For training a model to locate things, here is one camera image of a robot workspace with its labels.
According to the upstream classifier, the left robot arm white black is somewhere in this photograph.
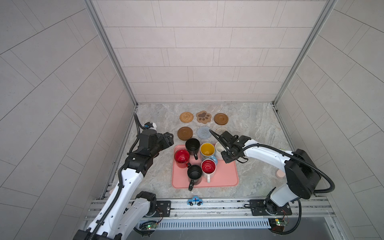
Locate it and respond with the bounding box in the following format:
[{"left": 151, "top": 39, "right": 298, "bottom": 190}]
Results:
[{"left": 74, "top": 114, "right": 174, "bottom": 240}]

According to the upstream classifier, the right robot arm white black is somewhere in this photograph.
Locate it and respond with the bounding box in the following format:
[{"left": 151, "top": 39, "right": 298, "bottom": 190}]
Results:
[{"left": 210, "top": 130, "right": 336, "bottom": 216}]

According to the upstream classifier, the pink round disc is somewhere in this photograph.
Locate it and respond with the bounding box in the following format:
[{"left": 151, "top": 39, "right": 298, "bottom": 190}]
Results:
[{"left": 276, "top": 170, "right": 286, "bottom": 179}]

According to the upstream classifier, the ventilation grille strip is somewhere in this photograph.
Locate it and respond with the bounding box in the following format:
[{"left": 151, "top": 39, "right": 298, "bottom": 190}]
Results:
[{"left": 157, "top": 219, "right": 271, "bottom": 231}]

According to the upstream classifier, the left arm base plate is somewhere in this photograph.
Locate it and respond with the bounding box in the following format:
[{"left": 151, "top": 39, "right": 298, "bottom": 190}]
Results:
[{"left": 145, "top": 201, "right": 172, "bottom": 218}]

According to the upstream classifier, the multicolour woven round coaster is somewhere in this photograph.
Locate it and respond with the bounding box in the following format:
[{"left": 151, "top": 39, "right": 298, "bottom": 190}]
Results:
[{"left": 216, "top": 127, "right": 227, "bottom": 135}]

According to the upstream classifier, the left circuit board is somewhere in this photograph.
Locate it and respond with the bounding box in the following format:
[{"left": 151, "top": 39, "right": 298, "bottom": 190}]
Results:
[{"left": 140, "top": 221, "right": 158, "bottom": 231}]

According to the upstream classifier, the grey-blue woven round coaster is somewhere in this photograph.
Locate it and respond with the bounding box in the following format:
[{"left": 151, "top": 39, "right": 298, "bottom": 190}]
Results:
[{"left": 197, "top": 127, "right": 212, "bottom": 140}]

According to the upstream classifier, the right circuit board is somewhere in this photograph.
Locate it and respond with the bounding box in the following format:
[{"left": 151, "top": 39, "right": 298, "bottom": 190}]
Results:
[{"left": 268, "top": 218, "right": 289, "bottom": 233}]

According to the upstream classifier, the pink rectangular tray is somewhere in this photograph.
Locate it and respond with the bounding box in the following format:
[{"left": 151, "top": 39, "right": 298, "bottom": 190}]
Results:
[{"left": 172, "top": 150, "right": 239, "bottom": 189}]

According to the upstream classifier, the paw shaped cork coaster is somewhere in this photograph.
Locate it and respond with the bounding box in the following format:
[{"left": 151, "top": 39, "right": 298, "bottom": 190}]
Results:
[{"left": 196, "top": 111, "right": 212, "bottom": 124}]

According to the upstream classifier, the circuit board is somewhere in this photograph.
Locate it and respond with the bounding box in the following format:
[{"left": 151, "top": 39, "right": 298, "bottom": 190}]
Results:
[
  {"left": 268, "top": 218, "right": 289, "bottom": 233},
  {"left": 140, "top": 221, "right": 158, "bottom": 231}
]

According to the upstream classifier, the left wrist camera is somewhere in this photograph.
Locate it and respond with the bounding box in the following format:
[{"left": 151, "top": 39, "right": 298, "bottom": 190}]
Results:
[{"left": 143, "top": 122, "right": 157, "bottom": 131}]

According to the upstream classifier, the yellow inside mug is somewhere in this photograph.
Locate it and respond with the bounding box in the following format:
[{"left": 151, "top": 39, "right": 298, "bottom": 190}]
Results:
[{"left": 200, "top": 143, "right": 218, "bottom": 165}]

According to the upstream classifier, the blue toy car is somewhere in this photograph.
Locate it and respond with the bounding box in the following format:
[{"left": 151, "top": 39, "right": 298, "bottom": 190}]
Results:
[{"left": 187, "top": 196, "right": 203, "bottom": 206}]

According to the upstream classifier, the black mug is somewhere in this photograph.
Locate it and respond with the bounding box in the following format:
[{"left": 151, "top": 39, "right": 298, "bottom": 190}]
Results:
[
  {"left": 187, "top": 163, "right": 203, "bottom": 191},
  {"left": 185, "top": 138, "right": 200, "bottom": 160}
]

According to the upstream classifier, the red mug left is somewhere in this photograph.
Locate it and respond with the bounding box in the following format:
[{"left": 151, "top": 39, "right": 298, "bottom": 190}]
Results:
[{"left": 174, "top": 149, "right": 190, "bottom": 168}]

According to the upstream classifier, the woven rattan round coaster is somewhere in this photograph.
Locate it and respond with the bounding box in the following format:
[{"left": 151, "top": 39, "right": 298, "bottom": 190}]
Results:
[{"left": 180, "top": 112, "right": 194, "bottom": 123}]

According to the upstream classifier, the white mug red inside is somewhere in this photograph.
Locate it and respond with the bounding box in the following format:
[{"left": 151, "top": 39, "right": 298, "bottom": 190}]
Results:
[{"left": 201, "top": 159, "right": 217, "bottom": 183}]

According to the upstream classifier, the black mug front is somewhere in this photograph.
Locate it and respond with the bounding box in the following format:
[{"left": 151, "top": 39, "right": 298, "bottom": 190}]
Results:
[{"left": 187, "top": 163, "right": 203, "bottom": 191}]

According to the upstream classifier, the dark brown wooden coaster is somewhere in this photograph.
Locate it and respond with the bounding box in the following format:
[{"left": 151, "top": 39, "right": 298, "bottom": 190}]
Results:
[{"left": 177, "top": 127, "right": 193, "bottom": 141}]

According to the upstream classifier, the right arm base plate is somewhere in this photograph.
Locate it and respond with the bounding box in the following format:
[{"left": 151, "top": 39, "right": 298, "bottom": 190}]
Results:
[{"left": 243, "top": 200, "right": 292, "bottom": 217}]

